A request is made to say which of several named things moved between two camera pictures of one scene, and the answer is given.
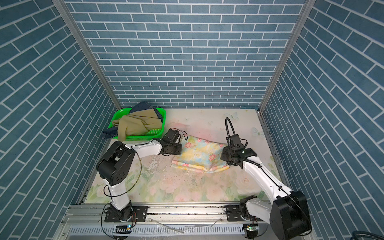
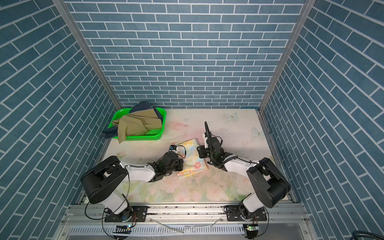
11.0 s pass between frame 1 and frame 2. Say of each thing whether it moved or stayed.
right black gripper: moved
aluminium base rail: stayed
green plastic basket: stayed
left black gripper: moved
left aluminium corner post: stayed
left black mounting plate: stayed
